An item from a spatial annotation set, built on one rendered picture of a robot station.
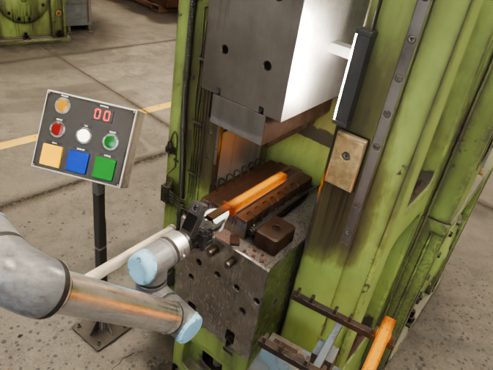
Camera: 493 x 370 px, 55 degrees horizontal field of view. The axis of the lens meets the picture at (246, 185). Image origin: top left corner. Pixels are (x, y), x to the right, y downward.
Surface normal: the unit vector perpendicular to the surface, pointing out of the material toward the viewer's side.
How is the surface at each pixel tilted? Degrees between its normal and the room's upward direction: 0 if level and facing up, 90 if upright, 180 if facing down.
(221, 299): 90
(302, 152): 90
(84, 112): 60
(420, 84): 90
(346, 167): 90
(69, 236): 0
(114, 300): 65
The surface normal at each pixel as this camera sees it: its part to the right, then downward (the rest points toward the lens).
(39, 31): 0.62, 0.49
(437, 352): 0.15, -0.84
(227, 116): -0.61, 0.35
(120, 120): -0.11, 0.01
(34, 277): 0.63, -0.23
